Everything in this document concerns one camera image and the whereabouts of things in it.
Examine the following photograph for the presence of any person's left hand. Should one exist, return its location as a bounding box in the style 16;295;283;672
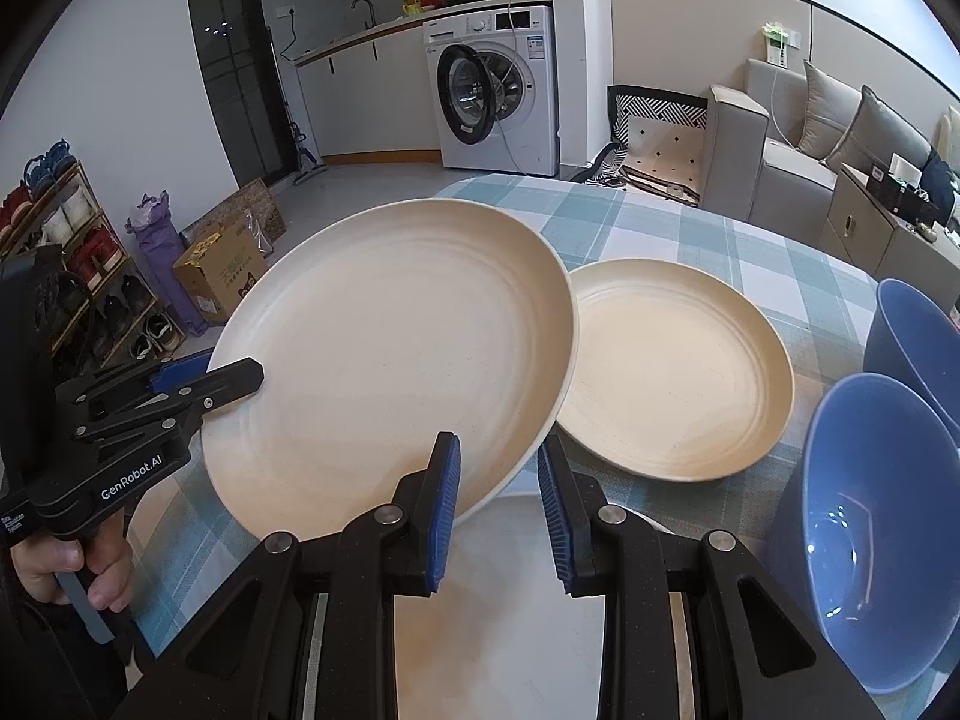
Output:
11;516;136;610

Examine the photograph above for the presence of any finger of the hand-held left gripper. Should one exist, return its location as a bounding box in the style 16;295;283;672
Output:
58;349;215;413
73;360;266;445

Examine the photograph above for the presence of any large cream plate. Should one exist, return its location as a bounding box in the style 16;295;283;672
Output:
201;199;580;541

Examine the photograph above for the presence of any small cream plate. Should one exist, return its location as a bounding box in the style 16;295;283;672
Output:
555;259;796;482

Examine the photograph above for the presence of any purple bag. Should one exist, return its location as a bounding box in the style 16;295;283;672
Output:
126;193;209;338

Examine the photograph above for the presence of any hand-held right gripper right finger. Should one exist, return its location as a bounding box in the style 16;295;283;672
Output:
538;435;886;720

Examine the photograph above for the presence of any wall outlet with plugs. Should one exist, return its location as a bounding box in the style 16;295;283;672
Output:
757;21;800;68

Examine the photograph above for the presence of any upholstered bed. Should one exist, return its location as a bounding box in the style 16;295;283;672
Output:
934;105;960;166

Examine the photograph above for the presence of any person's left forearm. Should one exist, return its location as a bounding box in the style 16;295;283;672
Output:
0;592;151;720

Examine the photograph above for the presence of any dark blue garment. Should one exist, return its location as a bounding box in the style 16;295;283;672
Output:
919;150;959;212

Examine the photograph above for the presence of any teal checked tablecloth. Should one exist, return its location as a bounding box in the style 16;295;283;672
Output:
127;172;960;720

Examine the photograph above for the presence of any dark glass door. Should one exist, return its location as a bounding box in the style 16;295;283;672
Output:
185;0;290;188

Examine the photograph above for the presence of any patterned flat cardboard box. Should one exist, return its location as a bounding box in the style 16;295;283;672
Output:
184;178;287;256

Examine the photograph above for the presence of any grey sofa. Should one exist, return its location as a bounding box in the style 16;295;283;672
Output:
701;60;960;256

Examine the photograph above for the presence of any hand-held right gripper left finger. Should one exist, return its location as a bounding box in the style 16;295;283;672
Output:
131;431;462;720

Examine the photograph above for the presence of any white washing machine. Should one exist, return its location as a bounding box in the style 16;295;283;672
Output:
421;6;562;177

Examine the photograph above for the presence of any stick vacuum cleaner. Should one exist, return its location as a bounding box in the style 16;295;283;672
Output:
264;26;325;188

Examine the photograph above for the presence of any beige cushion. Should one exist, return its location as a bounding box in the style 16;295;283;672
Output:
799;60;863;158

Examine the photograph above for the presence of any yellow cardboard box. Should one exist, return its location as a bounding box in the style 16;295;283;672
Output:
174;221;271;325

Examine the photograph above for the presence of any grey cushion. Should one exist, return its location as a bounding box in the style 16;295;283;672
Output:
825;86;935;181

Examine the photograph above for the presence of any blue bowl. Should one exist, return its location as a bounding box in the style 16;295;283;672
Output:
765;373;960;695
862;279;960;428

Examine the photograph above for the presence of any white kitchen counter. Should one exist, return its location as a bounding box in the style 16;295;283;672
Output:
294;0;556;162

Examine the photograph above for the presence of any grey side cabinet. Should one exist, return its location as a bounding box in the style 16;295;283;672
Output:
821;163;960;278

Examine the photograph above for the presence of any white charging cable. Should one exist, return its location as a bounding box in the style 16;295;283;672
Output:
769;64;800;149

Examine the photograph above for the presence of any black organiser box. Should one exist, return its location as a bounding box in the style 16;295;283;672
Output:
866;169;935;222

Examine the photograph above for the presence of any wooden shoe rack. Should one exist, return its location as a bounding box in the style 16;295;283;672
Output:
0;139;185;376

